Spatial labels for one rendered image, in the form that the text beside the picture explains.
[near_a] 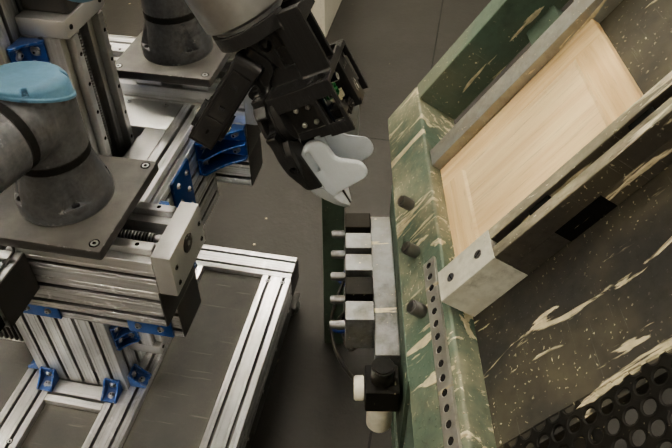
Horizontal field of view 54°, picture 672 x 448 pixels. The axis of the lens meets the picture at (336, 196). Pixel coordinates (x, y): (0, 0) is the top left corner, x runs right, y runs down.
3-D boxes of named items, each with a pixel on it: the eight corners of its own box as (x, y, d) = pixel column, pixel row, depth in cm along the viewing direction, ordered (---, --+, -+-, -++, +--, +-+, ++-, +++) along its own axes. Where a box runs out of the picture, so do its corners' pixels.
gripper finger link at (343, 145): (390, 192, 64) (348, 118, 59) (337, 206, 67) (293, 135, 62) (394, 172, 66) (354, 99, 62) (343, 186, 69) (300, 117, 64)
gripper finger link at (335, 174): (385, 213, 62) (341, 138, 57) (331, 227, 64) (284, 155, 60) (390, 192, 64) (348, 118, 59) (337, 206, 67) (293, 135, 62)
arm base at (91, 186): (-1, 219, 103) (-24, 170, 97) (48, 160, 115) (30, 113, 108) (88, 232, 101) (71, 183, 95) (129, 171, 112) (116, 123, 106)
